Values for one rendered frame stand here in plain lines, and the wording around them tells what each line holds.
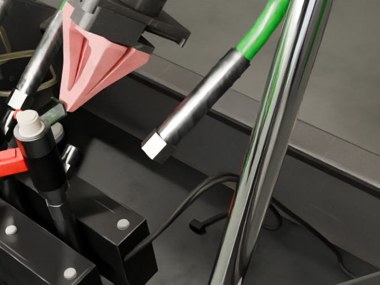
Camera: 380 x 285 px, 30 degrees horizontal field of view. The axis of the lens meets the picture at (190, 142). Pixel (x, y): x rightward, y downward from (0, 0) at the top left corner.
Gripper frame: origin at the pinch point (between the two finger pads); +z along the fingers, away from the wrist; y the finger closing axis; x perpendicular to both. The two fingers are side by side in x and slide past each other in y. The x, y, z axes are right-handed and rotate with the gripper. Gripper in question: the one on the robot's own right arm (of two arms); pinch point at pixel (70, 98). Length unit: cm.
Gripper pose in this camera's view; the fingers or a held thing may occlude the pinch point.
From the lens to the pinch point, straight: 56.7
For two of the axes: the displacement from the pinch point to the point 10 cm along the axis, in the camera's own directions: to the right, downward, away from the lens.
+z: -5.0, 8.2, 2.8
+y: -6.6, -1.5, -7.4
